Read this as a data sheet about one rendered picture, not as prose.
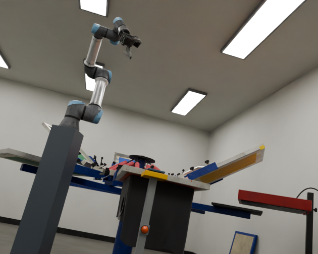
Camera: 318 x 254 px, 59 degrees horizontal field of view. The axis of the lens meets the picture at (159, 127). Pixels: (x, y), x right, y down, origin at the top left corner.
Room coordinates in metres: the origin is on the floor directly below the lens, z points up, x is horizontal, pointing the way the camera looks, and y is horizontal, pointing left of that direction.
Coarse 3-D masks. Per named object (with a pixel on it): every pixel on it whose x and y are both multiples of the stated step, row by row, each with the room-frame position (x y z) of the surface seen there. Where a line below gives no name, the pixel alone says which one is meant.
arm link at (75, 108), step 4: (72, 100) 1.98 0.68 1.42; (76, 100) 1.97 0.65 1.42; (68, 104) 1.99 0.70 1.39; (72, 104) 1.96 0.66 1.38; (76, 104) 1.97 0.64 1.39; (80, 104) 1.98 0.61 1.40; (84, 104) 2.02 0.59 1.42; (68, 108) 1.97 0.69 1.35; (72, 108) 1.96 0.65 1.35; (76, 108) 1.97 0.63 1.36; (80, 108) 1.98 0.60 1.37; (84, 108) 1.99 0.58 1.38; (68, 112) 1.97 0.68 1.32; (72, 112) 1.96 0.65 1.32; (76, 112) 1.97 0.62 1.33; (80, 112) 1.98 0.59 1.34; (84, 112) 1.99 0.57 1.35; (76, 116) 1.98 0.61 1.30; (80, 116) 2.00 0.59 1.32
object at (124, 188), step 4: (124, 180) 2.22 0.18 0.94; (128, 180) 1.91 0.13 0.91; (124, 184) 2.15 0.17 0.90; (128, 184) 1.86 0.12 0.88; (124, 188) 2.09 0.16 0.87; (124, 192) 2.06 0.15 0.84; (120, 196) 2.30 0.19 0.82; (124, 196) 1.93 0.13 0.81; (120, 200) 2.28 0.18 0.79; (124, 200) 1.88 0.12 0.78; (120, 204) 2.21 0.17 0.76; (124, 204) 1.88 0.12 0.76; (120, 208) 2.02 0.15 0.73; (124, 208) 1.89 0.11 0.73; (120, 212) 1.98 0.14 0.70; (116, 216) 2.31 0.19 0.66; (120, 216) 1.94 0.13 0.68; (120, 220) 2.03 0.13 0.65
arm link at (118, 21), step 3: (117, 18) 1.74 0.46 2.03; (120, 18) 1.74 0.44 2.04; (114, 21) 1.75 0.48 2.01; (117, 21) 1.73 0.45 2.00; (120, 21) 1.73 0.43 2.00; (123, 21) 1.75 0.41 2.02; (114, 24) 1.76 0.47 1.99; (117, 24) 1.73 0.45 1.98; (120, 24) 1.72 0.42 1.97; (123, 24) 1.72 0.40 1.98; (114, 27) 1.77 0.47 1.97; (117, 27) 1.73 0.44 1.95; (114, 30) 1.78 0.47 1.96; (117, 30) 1.75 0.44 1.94
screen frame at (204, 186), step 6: (126, 168) 1.74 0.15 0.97; (132, 168) 1.75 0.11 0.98; (138, 168) 1.75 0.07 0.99; (120, 174) 1.99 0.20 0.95; (138, 174) 1.79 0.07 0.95; (168, 174) 1.79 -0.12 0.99; (168, 180) 1.79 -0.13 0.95; (174, 180) 1.79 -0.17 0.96; (180, 180) 1.80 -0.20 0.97; (186, 180) 1.81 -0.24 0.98; (192, 180) 1.81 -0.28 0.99; (192, 186) 1.84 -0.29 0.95; (198, 186) 1.82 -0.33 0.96; (204, 186) 1.83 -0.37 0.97
